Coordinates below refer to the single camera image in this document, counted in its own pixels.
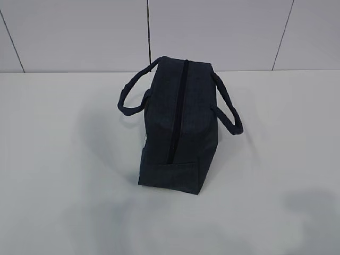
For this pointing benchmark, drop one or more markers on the navy blue lunch bag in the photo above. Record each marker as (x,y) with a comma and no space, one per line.
(182,109)

